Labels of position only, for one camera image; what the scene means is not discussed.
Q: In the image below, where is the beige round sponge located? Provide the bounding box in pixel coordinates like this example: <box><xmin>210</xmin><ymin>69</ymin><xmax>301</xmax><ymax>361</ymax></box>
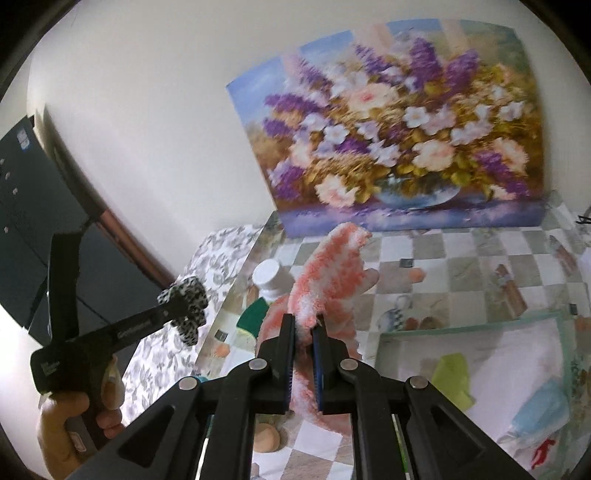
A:
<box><xmin>253</xmin><ymin>423</ymin><xmax>281</xmax><ymax>453</ymax></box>

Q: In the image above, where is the black white leopard scrunchie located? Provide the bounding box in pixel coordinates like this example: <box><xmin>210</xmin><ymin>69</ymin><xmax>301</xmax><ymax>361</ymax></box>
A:
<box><xmin>157</xmin><ymin>276</ymin><xmax>208</xmax><ymax>347</ymax></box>

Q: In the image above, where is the green yellow sponge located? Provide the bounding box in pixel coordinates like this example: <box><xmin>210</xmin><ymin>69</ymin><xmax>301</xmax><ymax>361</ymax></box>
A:
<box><xmin>236</xmin><ymin>298</ymin><xmax>270</xmax><ymax>339</ymax></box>

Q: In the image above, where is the pink white fluffy towel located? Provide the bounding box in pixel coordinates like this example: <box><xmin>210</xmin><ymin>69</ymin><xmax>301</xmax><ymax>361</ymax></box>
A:
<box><xmin>256</xmin><ymin>223</ymin><xmax>380</xmax><ymax>436</ymax></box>

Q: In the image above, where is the person's left hand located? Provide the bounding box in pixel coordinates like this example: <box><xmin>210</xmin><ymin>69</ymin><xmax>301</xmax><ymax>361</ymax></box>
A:
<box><xmin>37</xmin><ymin>356</ymin><xmax>125</xmax><ymax>479</ymax></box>

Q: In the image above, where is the green cloth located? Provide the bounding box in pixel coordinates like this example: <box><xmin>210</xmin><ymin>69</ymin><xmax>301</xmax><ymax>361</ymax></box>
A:
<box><xmin>431</xmin><ymin>353</ymin><xmax>476</xmax><ymax>412</ymax></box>

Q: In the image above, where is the white teal-rimmed tray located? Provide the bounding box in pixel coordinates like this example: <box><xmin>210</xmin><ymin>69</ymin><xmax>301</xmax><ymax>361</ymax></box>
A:
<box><xmin>375</xmin><ymin>312</ymin><xmax>590</xmax><ymax>479</ymax></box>

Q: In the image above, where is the light blue cloth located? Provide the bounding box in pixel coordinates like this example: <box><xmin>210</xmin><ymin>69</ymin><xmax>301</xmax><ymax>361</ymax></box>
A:
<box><xmin>498</xmin><ymin>378</ymin><xmax>570</xmax><ymax>449</ymax></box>

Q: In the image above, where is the checkered patterned tablecloth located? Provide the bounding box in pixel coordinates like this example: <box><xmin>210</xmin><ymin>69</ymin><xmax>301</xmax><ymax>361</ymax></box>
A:
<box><xmin>121</xmin><ymin>191</ymin><xmax>591</xmax><ymax>480</ymax></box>

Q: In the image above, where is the dark cabinet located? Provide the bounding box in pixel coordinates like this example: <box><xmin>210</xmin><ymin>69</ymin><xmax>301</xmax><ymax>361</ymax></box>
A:
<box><xmin>1</xmin><ymin>117</ymin><xmax>160</xmax><ymax>345</ymax></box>

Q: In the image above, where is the white bottle green label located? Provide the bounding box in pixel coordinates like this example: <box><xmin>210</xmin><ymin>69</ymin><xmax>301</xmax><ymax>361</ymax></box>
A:
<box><xmin>252</xmin><ymin>259</ymin><xmax>294</xmax><ymax>303</ymax></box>

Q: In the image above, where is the floral canvas painting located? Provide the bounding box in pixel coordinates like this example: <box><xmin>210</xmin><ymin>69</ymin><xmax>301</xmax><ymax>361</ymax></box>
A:
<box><xmin>228</xmin><ymin>19</ymin><xmax>544</xmax><ymax>237</ymax></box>

